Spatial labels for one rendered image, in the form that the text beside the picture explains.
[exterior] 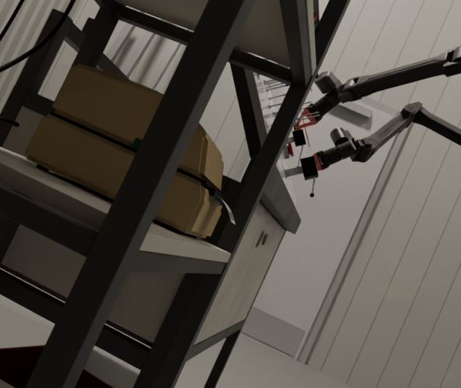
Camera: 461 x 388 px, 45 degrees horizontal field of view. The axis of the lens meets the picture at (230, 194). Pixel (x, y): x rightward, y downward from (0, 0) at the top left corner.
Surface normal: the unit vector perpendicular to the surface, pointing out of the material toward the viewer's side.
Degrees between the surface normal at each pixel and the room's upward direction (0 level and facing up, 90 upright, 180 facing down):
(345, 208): 90
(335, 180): 90
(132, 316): 90
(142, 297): 90
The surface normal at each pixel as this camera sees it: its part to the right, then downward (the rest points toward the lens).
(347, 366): -0.07, -0.10
